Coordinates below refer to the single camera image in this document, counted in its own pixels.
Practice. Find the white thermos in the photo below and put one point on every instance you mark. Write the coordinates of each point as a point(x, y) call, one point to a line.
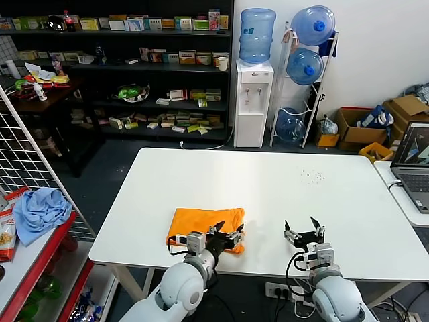
point(12, 69)

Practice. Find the blue bag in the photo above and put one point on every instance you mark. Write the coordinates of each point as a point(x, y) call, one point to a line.
point(371, 118)

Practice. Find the small yellow box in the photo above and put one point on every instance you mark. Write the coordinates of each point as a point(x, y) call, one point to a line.
point(327, 139)

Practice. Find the orange red snack bag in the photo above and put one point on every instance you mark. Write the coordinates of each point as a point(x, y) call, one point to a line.
point(6, 234)

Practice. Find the white blue medicine box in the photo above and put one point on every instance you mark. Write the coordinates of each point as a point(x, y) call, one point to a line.
point(134, 24)

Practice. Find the tall pink white box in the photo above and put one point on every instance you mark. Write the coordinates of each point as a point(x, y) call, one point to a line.
point(214, 19)

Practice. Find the clear plastic bag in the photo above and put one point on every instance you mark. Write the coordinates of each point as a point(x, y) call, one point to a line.
point(327, 125)

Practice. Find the dark wooden table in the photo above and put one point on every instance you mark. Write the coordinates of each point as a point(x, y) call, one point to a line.
point(59, 91)

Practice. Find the dark glossy bowl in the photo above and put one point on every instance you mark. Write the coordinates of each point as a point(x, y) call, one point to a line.
point(56, 23)

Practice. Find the blue bottle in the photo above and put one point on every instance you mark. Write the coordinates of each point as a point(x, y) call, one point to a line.
point(100, 54)

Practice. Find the blue yellow box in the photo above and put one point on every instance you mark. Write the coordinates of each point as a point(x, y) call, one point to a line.
point(6, 23)

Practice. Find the small green box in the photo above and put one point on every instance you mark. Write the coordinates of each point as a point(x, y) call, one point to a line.
point(202, 102)

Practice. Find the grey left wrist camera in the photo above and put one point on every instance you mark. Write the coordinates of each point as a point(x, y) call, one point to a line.
point(196, 241)

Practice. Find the white power strip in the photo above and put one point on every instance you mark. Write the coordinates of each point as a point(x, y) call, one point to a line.
point(277, 290)

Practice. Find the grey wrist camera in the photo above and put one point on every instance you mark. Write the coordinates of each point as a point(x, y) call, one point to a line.
point(321, 255)
point(196, 241)

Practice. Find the empty blue water jug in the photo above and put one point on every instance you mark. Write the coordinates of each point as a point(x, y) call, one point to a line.
point(290, 128)

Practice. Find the capped blue water jug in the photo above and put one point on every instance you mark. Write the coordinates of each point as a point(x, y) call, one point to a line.
point(309, 26)
point(300, 66)

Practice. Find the white plastic bottle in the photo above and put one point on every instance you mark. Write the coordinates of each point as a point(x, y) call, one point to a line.
point(41, 92)

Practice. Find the blue plastic packages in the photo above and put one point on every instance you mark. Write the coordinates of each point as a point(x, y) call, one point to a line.
point(85, 307)

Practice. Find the white side table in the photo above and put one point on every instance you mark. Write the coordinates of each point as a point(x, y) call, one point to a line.
point(382, 169)

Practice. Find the open white box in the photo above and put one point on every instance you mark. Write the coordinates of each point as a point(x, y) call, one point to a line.
point(86, 58)

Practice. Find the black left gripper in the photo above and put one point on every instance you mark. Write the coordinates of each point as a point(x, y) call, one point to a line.
point(218, 243)

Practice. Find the crumpled light blue cloth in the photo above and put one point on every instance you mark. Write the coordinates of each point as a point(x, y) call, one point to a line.
point(43, 211)

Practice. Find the yellow green medicine box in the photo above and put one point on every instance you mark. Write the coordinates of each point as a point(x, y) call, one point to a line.
point(197, 94)

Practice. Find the open red rimmed cardboard box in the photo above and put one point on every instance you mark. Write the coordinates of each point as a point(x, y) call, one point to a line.
point(354, 137)

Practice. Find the large brown cardboard box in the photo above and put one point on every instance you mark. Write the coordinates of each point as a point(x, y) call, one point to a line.
point(411, 106)

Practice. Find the red edged white shelf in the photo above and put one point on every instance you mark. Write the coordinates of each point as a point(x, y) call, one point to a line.
point(33, 261)

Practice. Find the cola bottle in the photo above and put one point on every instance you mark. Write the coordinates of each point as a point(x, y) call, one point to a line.
point(69, 23)

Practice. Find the small flat white box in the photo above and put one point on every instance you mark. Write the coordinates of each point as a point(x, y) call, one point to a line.
point(132, 60)

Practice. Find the striped blue cloth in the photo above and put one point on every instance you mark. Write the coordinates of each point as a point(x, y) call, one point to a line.
point(418, 91)

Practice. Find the white paper cup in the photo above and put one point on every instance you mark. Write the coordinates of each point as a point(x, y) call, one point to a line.
point(223, 63)

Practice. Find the bowl of green fruit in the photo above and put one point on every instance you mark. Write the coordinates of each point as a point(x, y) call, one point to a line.
point(131, 92)

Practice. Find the white metal jug rack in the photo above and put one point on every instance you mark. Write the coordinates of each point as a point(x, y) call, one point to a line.
point(311, 116)

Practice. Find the black tripod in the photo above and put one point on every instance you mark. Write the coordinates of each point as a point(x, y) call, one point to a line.
point(317, 100)

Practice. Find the white work table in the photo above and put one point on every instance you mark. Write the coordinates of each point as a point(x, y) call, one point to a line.
point(201, 174)

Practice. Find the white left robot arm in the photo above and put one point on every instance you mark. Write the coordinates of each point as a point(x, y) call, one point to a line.
point(181, 285)

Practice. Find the beige hanging cloth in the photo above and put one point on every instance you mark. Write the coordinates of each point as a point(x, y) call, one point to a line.
point(290, 39)

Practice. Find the purple bottle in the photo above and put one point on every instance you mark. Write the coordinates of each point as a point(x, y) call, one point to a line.
point(58, 66)

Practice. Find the red white snack package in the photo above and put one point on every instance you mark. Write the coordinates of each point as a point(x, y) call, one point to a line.
point(17, 194)

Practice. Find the black shelving unit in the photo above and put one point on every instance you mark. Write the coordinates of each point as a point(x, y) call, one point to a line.
point(149, 32)

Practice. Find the orange t-shirt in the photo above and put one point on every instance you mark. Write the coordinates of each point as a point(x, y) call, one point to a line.
point(197, 221)

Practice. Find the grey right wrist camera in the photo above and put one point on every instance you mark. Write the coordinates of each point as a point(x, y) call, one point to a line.
point(321, 255)

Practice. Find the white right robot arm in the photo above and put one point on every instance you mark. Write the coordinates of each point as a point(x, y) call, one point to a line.
point(335, 295)

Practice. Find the white water dispenser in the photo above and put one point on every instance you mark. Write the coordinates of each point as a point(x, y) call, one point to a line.
point(248, 126)

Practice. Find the pile of colourful papers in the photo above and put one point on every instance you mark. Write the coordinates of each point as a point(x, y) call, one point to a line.
point(46, 74)

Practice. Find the yellow plastic crate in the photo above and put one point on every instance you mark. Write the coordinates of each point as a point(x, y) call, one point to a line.
point(368, 151)

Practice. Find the green bottle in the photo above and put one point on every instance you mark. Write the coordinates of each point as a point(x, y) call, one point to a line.
point(50, 286)

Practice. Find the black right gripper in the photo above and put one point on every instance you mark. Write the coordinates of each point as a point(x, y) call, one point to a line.
point(310, 238)

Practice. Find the flat green box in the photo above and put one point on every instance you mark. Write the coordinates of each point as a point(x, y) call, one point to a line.
point(193, 127)

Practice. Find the grey laptop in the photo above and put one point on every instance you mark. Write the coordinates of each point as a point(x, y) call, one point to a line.
point(412, 181)

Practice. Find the dark blue hanging cloth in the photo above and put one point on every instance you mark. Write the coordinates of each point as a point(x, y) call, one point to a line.
point(329, 46)

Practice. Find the red blue medicine box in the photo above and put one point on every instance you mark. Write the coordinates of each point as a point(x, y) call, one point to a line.
point(157, 56)

